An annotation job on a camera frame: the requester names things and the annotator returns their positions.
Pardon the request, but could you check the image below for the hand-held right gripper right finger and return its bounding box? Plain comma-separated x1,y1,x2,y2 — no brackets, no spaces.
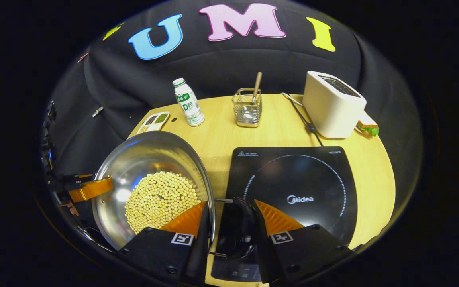
253,199,353,284

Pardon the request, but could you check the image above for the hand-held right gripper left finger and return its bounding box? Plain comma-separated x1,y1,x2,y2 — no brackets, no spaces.
118,201,210,285

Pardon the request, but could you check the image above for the stainless steel pot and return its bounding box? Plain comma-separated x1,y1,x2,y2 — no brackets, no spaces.
91,131,259,259

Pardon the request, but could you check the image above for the pile of soybeans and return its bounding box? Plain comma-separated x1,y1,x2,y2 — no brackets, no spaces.
125,171,203,235

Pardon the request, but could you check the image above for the black induction cooktop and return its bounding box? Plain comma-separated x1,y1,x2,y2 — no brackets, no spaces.
211,146,358,283

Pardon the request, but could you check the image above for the white divided bean tray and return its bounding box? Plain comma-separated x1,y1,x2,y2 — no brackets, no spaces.
137,111,170,135

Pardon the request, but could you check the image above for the white green label bottle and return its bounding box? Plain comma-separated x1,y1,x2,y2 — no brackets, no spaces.
173,78,205,127

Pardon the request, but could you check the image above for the white toaster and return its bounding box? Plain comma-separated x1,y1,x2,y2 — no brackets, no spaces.
302,71,367,139

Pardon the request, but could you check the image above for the toy sandwich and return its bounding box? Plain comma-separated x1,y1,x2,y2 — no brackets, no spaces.
355,112,380,137

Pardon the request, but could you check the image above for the black power cable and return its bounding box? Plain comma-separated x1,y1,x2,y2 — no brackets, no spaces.
289,98,324,147

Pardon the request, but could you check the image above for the metal wire basket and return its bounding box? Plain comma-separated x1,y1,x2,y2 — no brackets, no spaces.
232,88,263,128

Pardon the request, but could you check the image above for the white power cable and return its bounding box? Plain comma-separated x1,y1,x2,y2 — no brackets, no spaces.
280,92,305,107

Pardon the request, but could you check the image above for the wooden handled spoon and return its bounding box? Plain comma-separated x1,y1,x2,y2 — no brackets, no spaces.
252,72,263,104

